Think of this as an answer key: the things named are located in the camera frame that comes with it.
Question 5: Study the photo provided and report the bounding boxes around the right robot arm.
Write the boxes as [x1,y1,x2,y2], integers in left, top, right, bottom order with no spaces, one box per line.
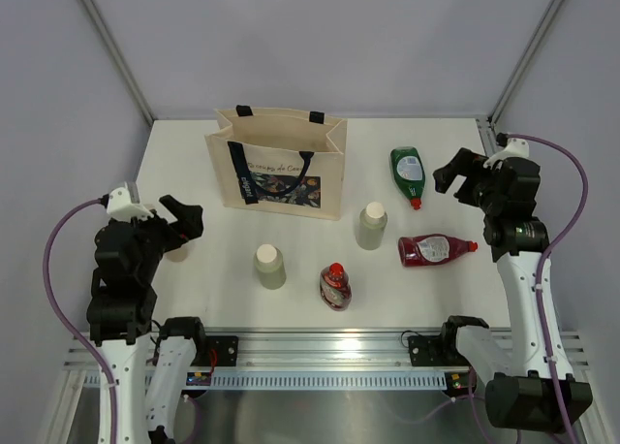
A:
[433,148,593,435]

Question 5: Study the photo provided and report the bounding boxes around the aluminium mounting rail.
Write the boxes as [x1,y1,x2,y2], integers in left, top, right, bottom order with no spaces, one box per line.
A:
[62,329,589,371]

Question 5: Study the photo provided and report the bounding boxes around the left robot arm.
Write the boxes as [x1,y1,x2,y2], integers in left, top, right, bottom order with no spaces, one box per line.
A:
[86,195,208,443]

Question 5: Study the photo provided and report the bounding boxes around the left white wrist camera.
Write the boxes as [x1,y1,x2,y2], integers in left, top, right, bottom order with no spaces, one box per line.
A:
[106,182,154,223]

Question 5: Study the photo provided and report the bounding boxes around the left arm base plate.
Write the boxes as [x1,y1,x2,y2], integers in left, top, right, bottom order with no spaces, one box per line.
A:
[191,335,239,368]

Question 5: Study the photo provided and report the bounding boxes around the beige canvas tote bag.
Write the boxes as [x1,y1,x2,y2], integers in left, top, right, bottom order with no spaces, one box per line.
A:
[205,105,348,220]

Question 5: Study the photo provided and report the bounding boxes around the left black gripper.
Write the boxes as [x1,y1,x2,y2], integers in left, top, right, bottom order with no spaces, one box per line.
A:
[121,195,202,282]

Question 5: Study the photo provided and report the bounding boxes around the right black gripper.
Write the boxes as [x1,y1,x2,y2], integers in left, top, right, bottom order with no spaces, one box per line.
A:
[433,148,504,216]

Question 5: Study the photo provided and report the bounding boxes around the green dish soap bottle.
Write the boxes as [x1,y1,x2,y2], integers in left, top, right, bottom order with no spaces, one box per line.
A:
[389,146,426,210]

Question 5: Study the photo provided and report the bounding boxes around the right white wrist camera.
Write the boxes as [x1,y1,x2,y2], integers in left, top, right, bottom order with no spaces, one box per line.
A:
[483,133,530,169]

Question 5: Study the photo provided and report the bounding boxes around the pale green bottle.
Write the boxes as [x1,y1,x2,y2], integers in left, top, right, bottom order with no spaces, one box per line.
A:
[356,202,388,251]
[254,243,287,290]

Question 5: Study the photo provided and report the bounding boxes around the small beige bottle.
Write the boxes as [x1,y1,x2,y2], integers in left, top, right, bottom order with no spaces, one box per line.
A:
[166,243,191,263]

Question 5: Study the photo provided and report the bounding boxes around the red soap bottle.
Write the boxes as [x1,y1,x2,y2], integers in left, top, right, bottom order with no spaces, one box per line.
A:
[397,234,479,268]
[319,263,352,311]

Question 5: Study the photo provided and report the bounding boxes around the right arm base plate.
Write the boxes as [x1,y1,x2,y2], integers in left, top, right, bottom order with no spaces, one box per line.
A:
[407,334,470,367]

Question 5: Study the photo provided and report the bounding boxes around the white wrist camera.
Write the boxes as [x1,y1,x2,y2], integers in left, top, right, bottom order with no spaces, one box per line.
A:
[483,133,530,169]
[106,182,154,223]

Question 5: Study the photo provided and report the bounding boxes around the white slotted cable duct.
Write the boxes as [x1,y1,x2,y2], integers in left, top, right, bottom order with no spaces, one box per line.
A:
[81,371,450,390]

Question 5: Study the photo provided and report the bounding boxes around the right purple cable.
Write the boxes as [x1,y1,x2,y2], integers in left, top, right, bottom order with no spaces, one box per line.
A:
[394,132,591,444]

